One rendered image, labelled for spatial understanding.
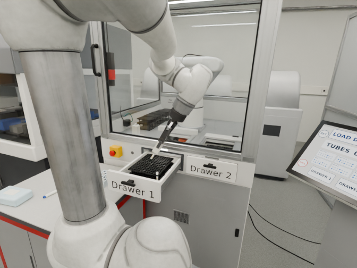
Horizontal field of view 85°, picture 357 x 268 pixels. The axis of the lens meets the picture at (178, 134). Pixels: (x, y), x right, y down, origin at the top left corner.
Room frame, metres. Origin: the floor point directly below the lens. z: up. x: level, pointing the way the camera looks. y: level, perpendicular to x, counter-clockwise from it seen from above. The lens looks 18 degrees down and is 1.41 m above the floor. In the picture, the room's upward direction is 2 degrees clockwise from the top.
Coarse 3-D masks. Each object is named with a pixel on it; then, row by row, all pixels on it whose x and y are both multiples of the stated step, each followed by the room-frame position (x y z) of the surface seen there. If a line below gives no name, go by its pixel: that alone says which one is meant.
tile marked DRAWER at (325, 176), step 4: (312, 168) 0.79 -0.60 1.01; (316, 168) 0.78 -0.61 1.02; (308, 172) 0.78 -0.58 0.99; (312, 172) 0.77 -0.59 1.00; (316, 172) 0.76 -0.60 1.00; (320, 172) 0.75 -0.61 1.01; (324, 172) 0.74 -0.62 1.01; (328, 172) 0.73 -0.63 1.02; (312, 176) 0.76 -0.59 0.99; (316, 176) 0.75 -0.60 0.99; (320, 176) 0.74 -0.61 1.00; (324, 176) 0.73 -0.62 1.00; (328, 176) 0.72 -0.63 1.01; (332, 176) 0.72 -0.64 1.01; (324, 180) 0.72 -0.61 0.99; (328, 180) 0.71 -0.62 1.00; (332, 180) 0.70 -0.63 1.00
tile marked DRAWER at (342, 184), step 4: (340, 180) 0.69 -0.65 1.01; (344, 180) 0.68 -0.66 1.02; (348, 180) 0.67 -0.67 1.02; (336, 184) 0.68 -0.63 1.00; (340, 184) 0.68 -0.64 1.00; (344, 184) 0.67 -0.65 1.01; (348, 184) 0.66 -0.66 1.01; (352, 184) 0.66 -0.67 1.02; (356, 184) 0.65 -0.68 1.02; (340, 188) 0.67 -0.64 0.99; (344, 188) 0.66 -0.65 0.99; (348, 188) 0.65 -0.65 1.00; (352, 188) 0.64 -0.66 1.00; (356, 188) 0.64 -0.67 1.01; (348, 192) 0.64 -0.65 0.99; (352, 192) 0.63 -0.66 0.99; (356, 192) 0.63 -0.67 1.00; (356, 196) 0.62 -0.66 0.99
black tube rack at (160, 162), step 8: (144, 160) 1.04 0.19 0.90; (152, 160) 1.05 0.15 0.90; (160, 160) 1.05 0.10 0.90; (168, 160) 1.05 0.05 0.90; (136, 168) 0.95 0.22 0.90; (144, 168) 0.96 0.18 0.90; (152, 168) 0.95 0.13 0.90; (160, 168) 0.95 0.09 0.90; (168, 168) 1.01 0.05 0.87; (144, 176) 0.92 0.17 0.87; (152, 176) 0.92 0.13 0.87; (160, 176) 0.93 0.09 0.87
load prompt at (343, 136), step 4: (332, 132) 0.86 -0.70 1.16; (336, 132) 0.85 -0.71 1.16; (340, 132) 0.84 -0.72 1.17; (344, 132) 0.83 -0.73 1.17; (348, 132) 0.81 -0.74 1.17; (328, 136) 0.85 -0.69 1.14; (332, 136) 0.84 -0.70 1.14; (336, 136) 0.83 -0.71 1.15; (340, 136) 0.82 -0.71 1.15; (344, 136) 0.81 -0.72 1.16; (348, 136) 0.80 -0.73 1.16; (352, 136) 0.79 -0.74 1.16; (356, 136) 0.78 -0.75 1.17; (340, 140) 0.81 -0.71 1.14; (344, 140) 0.80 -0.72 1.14; (348, 140) 0.79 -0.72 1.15; (352, 140) 0.78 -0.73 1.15; (356, 140) 0.77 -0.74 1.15; (352, 144) 0.77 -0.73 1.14; (356, 144) 0.76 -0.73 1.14
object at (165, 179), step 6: (168, 156) 1.13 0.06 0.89; (174, 156) 1.12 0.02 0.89; (132, 162) 1.02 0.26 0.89; (174, 162) 1.12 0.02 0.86; (180, 162) 1.08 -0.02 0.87; (126, 168) 0.97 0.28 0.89; (174, 168) 0.99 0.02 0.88; (168, 174) 0.91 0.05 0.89; (174, 174) 0.99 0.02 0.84; (162, 180) 0.84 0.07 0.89; (168, 180) 0.91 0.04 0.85; (162, 186) 0.83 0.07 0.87
